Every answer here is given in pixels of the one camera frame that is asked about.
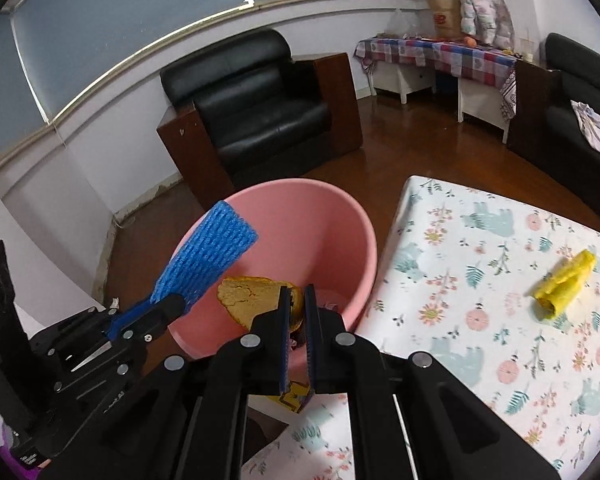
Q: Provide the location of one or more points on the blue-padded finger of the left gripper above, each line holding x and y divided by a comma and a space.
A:
127, 318

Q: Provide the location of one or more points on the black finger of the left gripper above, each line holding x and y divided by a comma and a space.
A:
155, 322

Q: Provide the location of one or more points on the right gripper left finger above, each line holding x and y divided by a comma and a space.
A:
271, 354

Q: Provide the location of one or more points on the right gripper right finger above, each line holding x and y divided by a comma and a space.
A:
328, 367

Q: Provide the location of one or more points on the orange peel piece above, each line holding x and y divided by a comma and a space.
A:
245, 297

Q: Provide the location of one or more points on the blue foam net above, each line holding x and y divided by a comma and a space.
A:
218, 241

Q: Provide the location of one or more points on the yellow foam net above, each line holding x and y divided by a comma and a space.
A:
556, 292

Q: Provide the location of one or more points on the purple sleeve forearm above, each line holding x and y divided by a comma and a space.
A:
20, 453

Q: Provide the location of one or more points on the yellow black box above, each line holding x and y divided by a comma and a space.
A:
295, 397

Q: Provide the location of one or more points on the pink plastic bin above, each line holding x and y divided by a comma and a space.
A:
310, 232

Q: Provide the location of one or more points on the floral table cloth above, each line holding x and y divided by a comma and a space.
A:
456, 280

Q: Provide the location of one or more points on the black leather armchair left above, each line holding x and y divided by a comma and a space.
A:
244, 111

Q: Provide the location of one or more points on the black leather armchair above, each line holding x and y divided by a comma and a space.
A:
244, 111
545, 129

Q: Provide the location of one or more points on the white low table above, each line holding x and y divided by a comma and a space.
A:
466, 97

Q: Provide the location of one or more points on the black leather armchair right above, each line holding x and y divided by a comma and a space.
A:
545, 129

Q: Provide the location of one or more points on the plaid tablecloth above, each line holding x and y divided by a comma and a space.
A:
491, 67

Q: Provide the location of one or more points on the clear plastic bag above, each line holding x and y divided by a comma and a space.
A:
403, 24

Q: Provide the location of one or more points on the orange fruit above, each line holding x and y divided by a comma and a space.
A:
470, 42

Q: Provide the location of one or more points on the folded cloth on armchair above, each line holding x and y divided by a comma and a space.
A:
589, 123

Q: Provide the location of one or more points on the brown paper bag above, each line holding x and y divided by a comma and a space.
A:
447, 18

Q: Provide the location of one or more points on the floral hanging jacket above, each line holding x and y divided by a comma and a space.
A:
489, 22

